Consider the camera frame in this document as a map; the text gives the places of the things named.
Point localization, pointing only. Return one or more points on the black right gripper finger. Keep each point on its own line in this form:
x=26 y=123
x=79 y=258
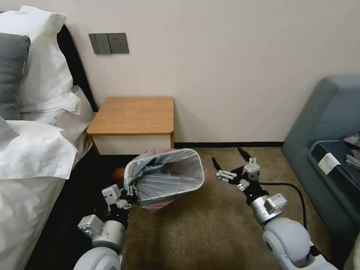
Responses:
x=247 y=159
x=226 y=176

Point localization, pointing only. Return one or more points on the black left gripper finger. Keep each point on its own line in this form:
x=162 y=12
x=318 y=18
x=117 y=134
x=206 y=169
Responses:
x=129 y=189
x=126 y=203

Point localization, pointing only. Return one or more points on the white plastic trash can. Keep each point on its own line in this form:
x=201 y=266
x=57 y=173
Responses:
x=198 y=180

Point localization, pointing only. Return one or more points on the translucent grey garbage bag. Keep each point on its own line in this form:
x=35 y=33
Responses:
x=168 y=182

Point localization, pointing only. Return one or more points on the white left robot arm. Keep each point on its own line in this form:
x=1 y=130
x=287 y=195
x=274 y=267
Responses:
x=108 y=236

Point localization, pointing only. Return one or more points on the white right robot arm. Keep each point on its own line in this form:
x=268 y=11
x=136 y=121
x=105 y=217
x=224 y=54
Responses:
x=284 y=239

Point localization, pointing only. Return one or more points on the black baseboard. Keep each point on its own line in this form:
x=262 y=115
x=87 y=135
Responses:
x=225 y=144

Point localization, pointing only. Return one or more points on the black bed base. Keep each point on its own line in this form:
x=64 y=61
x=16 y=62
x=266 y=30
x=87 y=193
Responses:
x=81 y=191

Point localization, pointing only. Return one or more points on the white bed sheet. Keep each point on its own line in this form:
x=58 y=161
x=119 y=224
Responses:
x=83 y=137

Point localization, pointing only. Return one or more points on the wooden nightstand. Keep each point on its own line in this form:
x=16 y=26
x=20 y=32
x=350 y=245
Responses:
x=132 y=115

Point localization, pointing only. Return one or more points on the white paper label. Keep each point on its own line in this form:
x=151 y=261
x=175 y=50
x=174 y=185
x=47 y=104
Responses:
x=329 y=163

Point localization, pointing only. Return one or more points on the dark blue-grey seat cushion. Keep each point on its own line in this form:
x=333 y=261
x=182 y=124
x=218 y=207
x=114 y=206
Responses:
x=337 y=181

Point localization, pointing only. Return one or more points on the blue-grey sofa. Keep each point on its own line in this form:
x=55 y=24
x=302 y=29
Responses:
x=317 y=112

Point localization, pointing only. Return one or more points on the white duvet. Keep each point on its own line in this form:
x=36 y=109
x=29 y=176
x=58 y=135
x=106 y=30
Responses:
x=28 y=182

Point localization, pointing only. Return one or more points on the dark grey packet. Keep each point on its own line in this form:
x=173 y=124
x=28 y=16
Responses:
x=354 y=159

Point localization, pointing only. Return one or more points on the shiny patterned packet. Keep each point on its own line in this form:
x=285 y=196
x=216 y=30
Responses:
x=353 y=139

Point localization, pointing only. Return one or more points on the flat white pillow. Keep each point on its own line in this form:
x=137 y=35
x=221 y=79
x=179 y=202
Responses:
x=56 y=110

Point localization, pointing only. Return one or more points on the black headboard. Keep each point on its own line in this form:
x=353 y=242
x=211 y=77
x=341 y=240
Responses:
x=81 y=76

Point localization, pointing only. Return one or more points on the large white pillow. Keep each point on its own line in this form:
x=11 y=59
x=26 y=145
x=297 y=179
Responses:
x=47 y=56

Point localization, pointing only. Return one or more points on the grey knitted cushion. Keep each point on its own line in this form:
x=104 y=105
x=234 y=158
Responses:
x=12 y=73

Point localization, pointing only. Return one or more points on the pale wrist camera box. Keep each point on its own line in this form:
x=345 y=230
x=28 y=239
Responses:
x=111 y=194
x=253 y=170

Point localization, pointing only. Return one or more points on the grey wall socket plate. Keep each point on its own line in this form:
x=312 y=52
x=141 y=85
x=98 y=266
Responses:
x=119 y=42

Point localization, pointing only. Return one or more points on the grey wall switch plate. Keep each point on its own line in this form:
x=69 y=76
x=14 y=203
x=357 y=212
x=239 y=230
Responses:
x=99 y=43

